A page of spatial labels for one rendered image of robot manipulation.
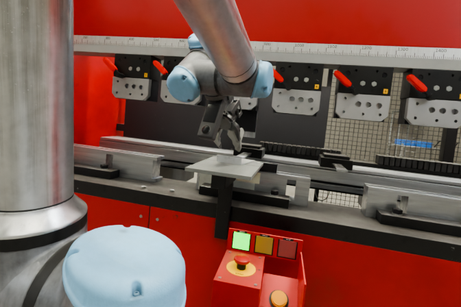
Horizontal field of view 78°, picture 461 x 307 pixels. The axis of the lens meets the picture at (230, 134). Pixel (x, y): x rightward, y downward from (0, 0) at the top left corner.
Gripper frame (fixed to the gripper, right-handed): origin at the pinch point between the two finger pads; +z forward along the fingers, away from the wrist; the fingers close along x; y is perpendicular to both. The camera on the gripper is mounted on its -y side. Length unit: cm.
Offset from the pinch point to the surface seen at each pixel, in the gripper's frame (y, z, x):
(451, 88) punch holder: 33, -5, -58
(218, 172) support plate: -13.6, -5.0, -4.6
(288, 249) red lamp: -18.3, 15.1, -22.9
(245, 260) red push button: -27.7, 8.0, -15.5
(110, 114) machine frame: 31, 21, 94
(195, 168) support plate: -14.7, -5.9, 1.7
